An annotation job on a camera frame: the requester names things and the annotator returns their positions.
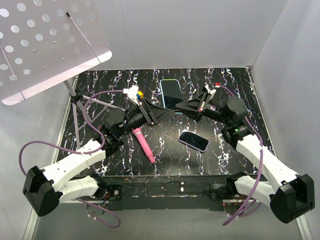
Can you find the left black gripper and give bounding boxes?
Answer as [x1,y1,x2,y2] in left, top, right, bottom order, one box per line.
[118,98,175,138]

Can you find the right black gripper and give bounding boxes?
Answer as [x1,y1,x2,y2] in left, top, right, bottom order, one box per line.
[175,91,231,126]

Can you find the phone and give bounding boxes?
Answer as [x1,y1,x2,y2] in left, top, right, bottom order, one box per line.
[178,130,210,153]
[159,79,183,115]

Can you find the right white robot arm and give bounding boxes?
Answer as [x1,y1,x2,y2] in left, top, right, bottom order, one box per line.
[176,90,315,224]

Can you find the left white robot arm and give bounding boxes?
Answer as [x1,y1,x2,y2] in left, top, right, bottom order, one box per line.
[22,99,175,217]

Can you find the pink marker pen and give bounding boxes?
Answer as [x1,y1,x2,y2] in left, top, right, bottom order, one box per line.
[132,127,156,164]

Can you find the white blue yellow toy blocks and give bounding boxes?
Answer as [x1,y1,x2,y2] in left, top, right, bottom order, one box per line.
[136,91,144,101]

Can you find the perforated white music stand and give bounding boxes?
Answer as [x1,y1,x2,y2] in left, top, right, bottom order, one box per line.
[0,0,130,150]

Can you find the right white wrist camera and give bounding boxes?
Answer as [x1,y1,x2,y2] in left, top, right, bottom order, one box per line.
[202,83,220,101]

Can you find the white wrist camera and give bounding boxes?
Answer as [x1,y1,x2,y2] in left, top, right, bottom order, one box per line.
[122,85,141,106]
[202,83,220,101]

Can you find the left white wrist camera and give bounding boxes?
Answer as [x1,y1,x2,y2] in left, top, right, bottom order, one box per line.
[122,85,141,106]

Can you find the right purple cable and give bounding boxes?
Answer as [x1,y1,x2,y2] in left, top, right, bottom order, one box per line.
[218,83,265,226]

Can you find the purple cable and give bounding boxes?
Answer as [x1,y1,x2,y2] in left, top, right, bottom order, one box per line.
[19,89,126,229]
[218,83,265,226]

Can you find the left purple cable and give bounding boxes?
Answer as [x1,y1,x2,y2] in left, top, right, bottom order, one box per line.
[19,89,126,229]

